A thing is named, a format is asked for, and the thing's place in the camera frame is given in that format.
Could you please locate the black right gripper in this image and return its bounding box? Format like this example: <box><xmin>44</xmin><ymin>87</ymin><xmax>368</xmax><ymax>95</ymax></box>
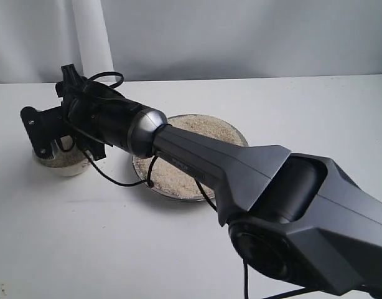
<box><xmin>20</xmin><ymin>88</ymin><xmax>168</xmax><ymax>159</ymax></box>

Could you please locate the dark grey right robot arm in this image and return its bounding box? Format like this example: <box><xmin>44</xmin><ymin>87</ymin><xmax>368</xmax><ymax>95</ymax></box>
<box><xmin>21</xmin><ymin>92</ymin><xmax>382</xmax><ymax>298</ymax></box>

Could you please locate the small white ceramic bowl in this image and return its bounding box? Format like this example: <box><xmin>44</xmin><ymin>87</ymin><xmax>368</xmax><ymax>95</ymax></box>
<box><xmin>32</xmin><ymin>146</ymin><xmax>91</xmax><ymax>177</ymax></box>

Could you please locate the round metal rice tray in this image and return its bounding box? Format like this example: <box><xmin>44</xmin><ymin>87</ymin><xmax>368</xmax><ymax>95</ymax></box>
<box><xmin>151</xmin><ymin>114</ymin><xmax>248</xmax><ymax>201</ymax></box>

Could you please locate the white backdrop curtain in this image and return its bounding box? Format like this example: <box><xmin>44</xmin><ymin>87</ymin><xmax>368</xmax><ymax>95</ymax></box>
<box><xmin>0</xmin><ymin>0</ymin><xmax>117</xmax><ymax>84</ymax></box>

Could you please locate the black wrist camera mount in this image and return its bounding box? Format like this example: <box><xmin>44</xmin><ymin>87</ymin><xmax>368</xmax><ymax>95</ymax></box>
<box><xmin>55</xmin><ymin>64</ymin><xmax>88</xmax><ymax>98</ymax></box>

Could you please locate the black camera cable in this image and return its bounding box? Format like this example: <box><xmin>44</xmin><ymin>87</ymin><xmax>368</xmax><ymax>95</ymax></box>
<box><xmin>65</xmin><ymin>71</ymin><xmax>316</xmax><ymax>299</ymax></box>

